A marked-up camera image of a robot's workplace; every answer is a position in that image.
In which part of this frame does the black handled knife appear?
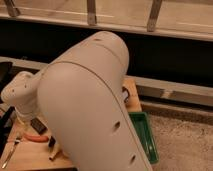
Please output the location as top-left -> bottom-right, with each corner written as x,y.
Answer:
48,136 -> 56,148

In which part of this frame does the red chili pepper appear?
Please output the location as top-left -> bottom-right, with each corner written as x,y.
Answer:
24,134 -> 49,143

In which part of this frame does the wooden cutting board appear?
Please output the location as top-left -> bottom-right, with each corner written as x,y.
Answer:
0,78 -> 142,171

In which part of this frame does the black chair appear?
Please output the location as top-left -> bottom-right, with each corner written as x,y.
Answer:
0,61 -> 14,157

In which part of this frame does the silver fork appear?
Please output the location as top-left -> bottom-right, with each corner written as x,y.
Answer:
1,137 -> 21,169

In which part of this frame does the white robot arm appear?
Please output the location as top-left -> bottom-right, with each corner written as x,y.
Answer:
1,31 -> 153,171

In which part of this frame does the green plastic tray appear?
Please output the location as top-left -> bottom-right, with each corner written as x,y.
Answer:
129,112 -> 159,164

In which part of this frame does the dark chocolate bar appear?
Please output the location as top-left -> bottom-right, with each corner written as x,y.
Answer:
30,118 -> 47,135

